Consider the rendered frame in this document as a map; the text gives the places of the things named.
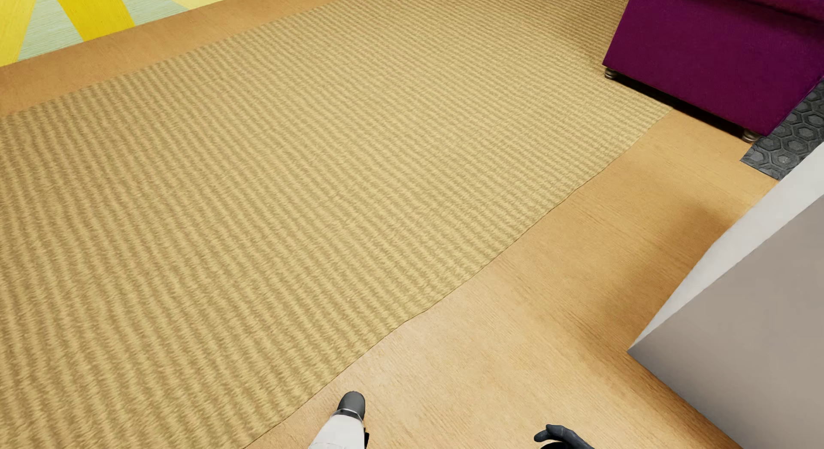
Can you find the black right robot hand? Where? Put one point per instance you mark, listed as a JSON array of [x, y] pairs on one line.
[[561, 437]]

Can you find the grey white counter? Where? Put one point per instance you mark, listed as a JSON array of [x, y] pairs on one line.
[[753, 333]]

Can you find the grey hexagon pattern mat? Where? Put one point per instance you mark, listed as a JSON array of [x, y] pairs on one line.
[[788, 143]]

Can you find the tan woven rug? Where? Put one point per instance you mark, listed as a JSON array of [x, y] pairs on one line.
[[270, 191]]

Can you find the purple sofa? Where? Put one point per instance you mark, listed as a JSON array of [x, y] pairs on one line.
[[721, 46]]

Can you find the yellow striped rug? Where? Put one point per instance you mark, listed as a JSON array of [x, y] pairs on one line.
[[77, 11]]

